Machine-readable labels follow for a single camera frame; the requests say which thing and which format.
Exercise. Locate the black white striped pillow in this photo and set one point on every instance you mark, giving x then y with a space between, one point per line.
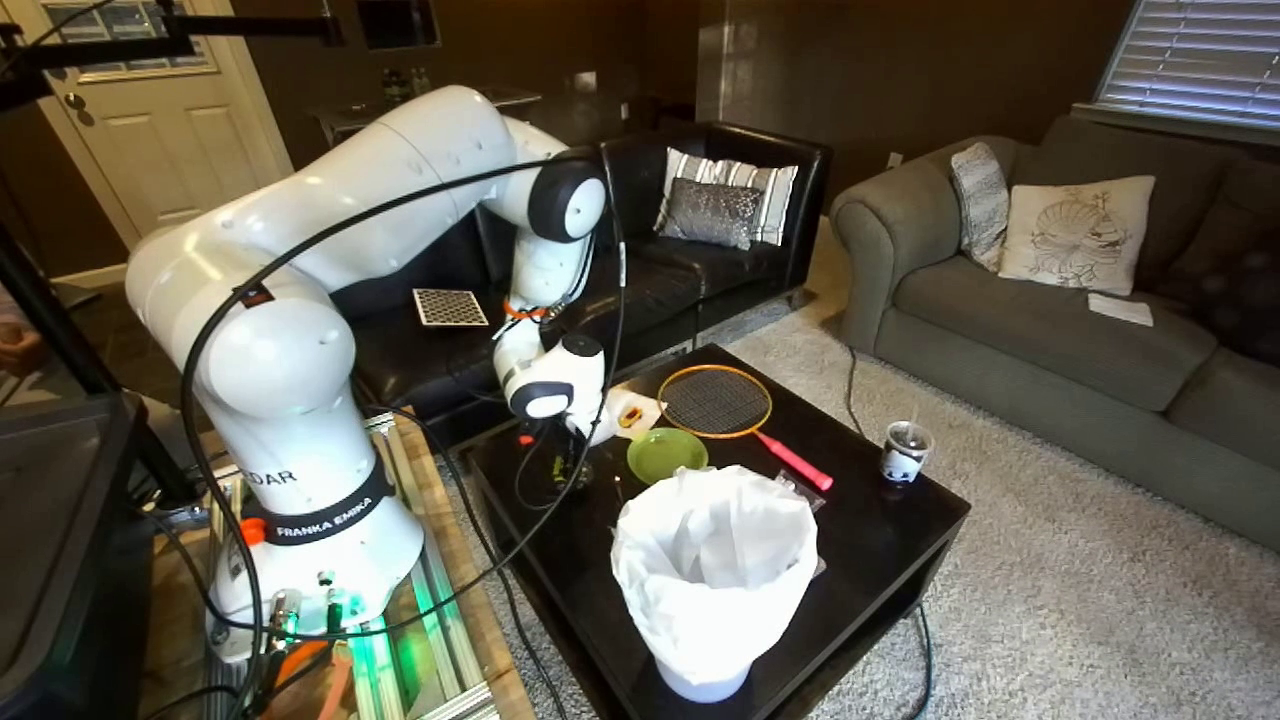
776 202

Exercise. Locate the grey white patterned pillow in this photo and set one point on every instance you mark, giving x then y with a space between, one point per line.
981 202

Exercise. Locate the small green toy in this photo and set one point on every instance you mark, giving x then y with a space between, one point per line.
572 472

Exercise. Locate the black leather armchair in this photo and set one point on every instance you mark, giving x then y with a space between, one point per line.
403 367

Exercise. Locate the dark patterned pillow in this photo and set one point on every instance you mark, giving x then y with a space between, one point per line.
1243 295

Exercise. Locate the silver grey pillow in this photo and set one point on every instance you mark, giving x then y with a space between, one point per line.
715 212

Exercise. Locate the flat grey tablet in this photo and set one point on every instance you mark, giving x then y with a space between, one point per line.
451 309

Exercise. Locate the white panel door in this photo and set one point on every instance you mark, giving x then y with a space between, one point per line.
172 147

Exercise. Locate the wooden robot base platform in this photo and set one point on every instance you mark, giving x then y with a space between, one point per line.
454 584

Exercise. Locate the white paper sheet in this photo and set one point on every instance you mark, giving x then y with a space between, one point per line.
1123 309

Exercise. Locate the cream printed throw pillow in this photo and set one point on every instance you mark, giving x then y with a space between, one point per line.
1080 232

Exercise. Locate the white window blind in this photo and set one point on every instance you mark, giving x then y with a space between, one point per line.
1192 61

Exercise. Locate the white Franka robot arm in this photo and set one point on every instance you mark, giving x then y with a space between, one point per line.
295 373

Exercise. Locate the black tripod stand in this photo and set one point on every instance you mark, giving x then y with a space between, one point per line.
161 36

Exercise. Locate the green round plate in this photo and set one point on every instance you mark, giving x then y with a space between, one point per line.
664 455

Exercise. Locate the bin with white bag liner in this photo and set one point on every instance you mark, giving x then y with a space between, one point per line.
715 563

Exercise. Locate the black equipment case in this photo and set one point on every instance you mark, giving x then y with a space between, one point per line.
53 573

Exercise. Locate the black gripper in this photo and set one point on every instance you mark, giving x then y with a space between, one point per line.
568 440

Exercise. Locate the grey fabric sofa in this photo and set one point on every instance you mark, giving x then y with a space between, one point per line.
1065 345

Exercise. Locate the black coffee table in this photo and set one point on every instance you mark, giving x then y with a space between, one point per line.
854 535

